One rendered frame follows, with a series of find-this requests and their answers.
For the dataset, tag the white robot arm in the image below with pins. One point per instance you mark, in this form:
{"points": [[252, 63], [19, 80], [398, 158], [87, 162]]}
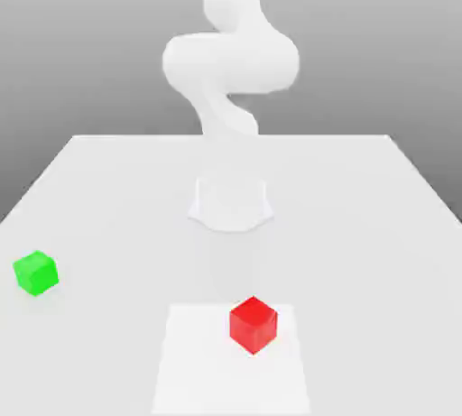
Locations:
{"points": [[231, 62]]}

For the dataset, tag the small green cube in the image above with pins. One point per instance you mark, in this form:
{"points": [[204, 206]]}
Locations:
{"points": [[36, 273]]}

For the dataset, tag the small red cube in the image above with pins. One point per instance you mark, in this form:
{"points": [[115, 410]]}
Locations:
{"points": [[253, 325]]}

